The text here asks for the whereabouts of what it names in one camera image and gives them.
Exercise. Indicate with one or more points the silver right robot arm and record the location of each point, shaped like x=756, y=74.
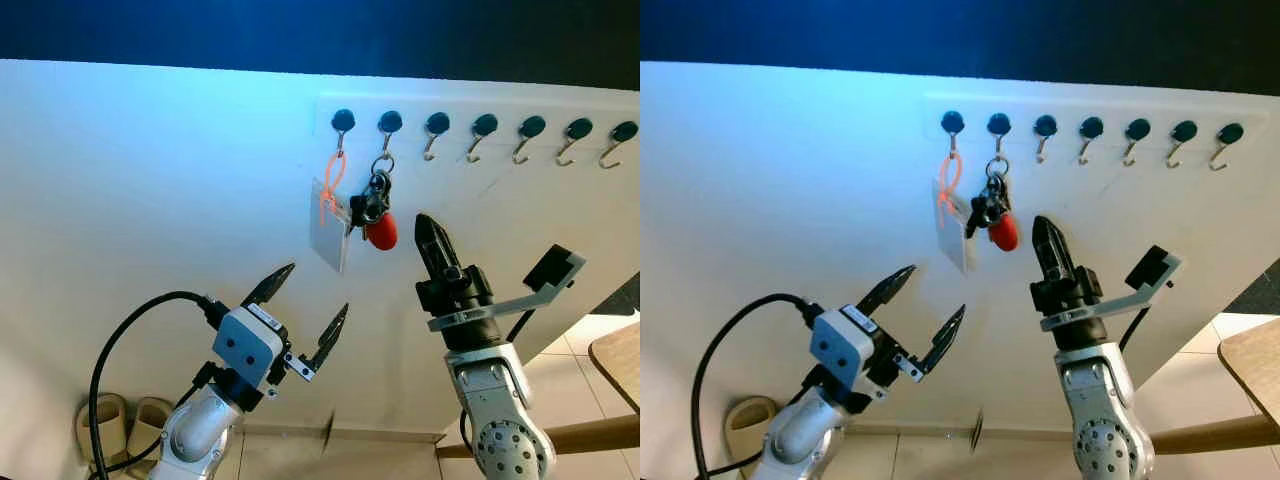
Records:
x=1105, y=420
x=500, y=420

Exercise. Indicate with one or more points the beige slipper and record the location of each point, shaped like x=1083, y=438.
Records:
x=750, y=425
x=148, y=420
x=100, y=425

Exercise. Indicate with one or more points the white card with orange loop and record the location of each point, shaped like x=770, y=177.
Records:
x=328, y=235
x=950, y=225

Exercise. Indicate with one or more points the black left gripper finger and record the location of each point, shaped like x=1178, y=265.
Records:
x=268, y=288
x=330, y=335
x=888, y=288
x=946, y=340

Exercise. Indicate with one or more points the teal knob metal hook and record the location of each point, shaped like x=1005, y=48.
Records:
x=1231, y=133
x=390, y=121
x=437, y=123
x=532, y=126
x=342, y=119
x=1184, y=131
x=952, y=122
x=1138, y=129
x=1045, y=125
x=485, y=124
x=999, y=123
x=1091, y=127
x=625, y=131
x=579, y=128

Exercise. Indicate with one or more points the key bunch with red fob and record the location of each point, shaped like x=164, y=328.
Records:
x=380, y=230
x=1003, y=232

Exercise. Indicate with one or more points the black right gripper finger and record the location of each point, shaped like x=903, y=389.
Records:
x=426, y=255
x=1042, y=258
x=1061, y=260
x=446, y=258

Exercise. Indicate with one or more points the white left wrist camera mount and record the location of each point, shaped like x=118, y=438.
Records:
x=842, y=348
x=245, y=345

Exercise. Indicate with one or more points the wooden table beam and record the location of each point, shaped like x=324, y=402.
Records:
x=590, y=433
x=1220, y=434

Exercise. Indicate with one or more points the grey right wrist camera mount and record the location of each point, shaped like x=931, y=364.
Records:
x=500, y=305
x=1110, y=303

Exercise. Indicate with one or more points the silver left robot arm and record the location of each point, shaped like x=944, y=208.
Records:
x=800, y=440
x=195, y=435

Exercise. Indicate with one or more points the wooden table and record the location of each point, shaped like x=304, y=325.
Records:
x=1255, y=370
x=620, y=365

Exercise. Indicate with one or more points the white hook rail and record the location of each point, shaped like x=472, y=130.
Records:
x=460, y=103
x=1080, y=105

